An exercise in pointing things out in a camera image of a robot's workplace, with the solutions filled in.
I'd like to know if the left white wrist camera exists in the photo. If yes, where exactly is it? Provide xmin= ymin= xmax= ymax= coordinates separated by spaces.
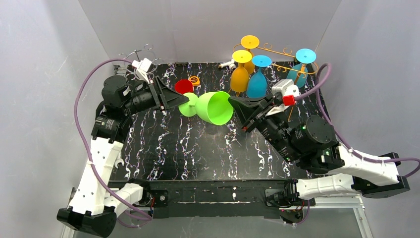
xmin=131 ymin=58 xmax=153 ymax=84

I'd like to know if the silver round glass rack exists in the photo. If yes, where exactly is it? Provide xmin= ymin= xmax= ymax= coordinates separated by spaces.
xmin=114 ymin=44 xmax=163 ymax=79

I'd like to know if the red plastic wine glass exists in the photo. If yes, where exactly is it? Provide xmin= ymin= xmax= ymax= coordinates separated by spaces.
xmin=174 ymin=79 xmax=194 ymax=94

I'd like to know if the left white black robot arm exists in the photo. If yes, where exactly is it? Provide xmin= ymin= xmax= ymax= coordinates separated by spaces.
xmin=57 ymin=75 xmax=189 ymax=238

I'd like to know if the orange wine glass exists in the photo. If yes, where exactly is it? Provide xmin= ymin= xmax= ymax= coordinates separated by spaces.
xmin=241 ymin=35 xmax=260 ymax=75
xmin=230 ymin=50 xmax=253 ymax=96

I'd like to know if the teal wine glass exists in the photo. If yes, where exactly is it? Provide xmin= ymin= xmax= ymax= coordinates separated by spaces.
xmin=246 ymin=55 xmax=272 ymax=99

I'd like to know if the white small fitting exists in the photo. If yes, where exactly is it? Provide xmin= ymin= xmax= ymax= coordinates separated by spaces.
xmin=218 ymin=59 xmax=236 ymax=70

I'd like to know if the green plastic wine glass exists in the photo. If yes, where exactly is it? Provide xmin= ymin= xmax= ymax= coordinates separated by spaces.
xmin=178 ymin=91 xmax=234 ymax=125

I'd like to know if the gold wire glass rack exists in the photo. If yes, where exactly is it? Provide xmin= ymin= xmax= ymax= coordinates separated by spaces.
xmin=229 ymin=43 xmax=319 ymax=98

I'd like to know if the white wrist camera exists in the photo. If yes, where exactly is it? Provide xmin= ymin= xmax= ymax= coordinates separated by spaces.
xmin=266 ymin=79 xmax=300 ymax=116
xmin=131 ymin=58 xmax=153 ymax=84

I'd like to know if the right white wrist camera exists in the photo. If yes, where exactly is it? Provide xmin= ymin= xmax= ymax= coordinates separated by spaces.
xmin=266 ymin=79 xmax=300 ymax=116

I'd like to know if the blue wine glass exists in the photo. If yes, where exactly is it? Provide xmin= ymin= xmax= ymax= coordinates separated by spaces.
xmin=286 ymin=48 xmax=316 ymax=88

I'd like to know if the silver wrench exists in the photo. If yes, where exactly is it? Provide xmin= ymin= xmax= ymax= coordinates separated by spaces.
xmin=114 ymin=158 xmax=125 ymax=169

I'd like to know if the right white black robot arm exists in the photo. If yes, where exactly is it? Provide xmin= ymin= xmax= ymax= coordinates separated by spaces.
xmin=228 ymin=96 xmax=410 ymax=203

